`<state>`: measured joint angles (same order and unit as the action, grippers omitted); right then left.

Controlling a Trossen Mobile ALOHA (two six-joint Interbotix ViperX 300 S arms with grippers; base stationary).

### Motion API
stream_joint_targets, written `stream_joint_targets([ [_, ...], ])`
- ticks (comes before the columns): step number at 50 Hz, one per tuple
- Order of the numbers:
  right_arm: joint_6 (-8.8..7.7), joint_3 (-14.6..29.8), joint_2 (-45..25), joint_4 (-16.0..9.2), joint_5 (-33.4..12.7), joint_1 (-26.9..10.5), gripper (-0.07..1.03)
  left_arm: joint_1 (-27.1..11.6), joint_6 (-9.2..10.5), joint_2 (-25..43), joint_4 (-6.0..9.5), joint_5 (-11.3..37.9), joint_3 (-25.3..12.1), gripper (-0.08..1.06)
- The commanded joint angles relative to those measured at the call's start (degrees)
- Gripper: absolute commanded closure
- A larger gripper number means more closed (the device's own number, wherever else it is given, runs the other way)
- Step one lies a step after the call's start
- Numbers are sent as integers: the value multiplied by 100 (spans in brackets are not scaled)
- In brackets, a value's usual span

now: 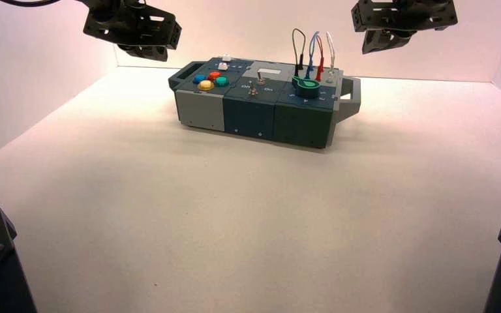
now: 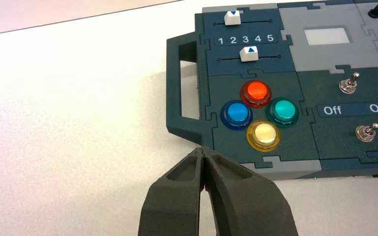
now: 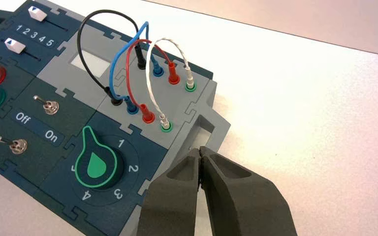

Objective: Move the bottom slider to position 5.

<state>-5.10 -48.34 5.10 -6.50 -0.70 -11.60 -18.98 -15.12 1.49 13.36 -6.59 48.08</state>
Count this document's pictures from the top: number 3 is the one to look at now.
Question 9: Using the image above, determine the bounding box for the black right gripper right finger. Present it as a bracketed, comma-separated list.
[200, 147, 298, 236]

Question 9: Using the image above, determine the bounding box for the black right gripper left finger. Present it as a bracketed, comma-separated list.
[136, 148, 202, 236]

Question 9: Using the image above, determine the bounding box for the white slider knob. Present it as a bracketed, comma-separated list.
[4, 37, 27, 55]
[28, 5, 48, 23]

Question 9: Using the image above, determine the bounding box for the green black rotary knob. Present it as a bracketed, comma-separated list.
[74, 125, 125, 189]

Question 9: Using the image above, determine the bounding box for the dark blue grey control box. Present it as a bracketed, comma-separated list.
[0, 0, 231, 236]

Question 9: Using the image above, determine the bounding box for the white rectangular display window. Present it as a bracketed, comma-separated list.
[70, 50, 112, 79]

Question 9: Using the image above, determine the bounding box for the white jumper cable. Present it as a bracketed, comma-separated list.
[145, 37, 197, 134]

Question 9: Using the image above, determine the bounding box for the red jumper cable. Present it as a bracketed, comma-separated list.
[126, 39, 181, 125]

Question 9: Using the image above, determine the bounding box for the blue jumper cable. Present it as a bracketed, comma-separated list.
[109, 21, 165, 116]

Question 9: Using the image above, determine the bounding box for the black jumper cable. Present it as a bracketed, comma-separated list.
[76, 9, 148, 108]

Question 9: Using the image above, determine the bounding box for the silver metal toggle switch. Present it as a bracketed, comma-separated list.
[32, 94, 60, 116]
[0, 136, 29, 155]

